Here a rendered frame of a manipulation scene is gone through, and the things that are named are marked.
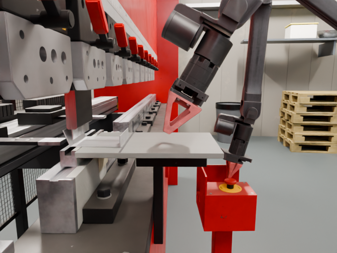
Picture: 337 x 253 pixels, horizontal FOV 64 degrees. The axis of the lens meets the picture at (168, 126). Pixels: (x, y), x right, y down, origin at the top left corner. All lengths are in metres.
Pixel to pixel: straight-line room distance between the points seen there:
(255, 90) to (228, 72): 4.39
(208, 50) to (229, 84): 4.81
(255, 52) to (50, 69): 0.71
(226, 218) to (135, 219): 0.42
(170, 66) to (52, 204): 2.32
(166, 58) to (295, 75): 3.34
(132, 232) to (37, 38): 0.33
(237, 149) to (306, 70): 4.75
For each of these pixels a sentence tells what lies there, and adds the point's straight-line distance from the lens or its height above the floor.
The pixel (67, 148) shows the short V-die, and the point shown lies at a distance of 0.54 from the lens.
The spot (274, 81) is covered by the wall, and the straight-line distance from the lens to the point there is 5.46.
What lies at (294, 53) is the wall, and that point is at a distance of 5.57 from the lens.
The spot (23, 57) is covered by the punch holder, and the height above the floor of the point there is 1.15.
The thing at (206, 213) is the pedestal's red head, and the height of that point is 0.72.
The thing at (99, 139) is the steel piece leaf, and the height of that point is 1.00.
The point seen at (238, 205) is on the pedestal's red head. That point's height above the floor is 0.75.
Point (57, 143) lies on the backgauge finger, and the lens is 0.58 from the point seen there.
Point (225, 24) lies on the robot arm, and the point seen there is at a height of 1.22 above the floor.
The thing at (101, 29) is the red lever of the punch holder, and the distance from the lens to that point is 0.48.
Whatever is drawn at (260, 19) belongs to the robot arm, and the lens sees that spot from 0.95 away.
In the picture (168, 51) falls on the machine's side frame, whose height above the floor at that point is 1.37.
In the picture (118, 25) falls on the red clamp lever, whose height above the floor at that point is 1.24.
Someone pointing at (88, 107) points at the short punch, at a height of 1.07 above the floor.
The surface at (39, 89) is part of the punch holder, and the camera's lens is 0.32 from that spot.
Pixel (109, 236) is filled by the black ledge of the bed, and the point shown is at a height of 0.88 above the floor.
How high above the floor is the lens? 1.13
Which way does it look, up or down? 10 degrees down
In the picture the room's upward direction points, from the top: straight up
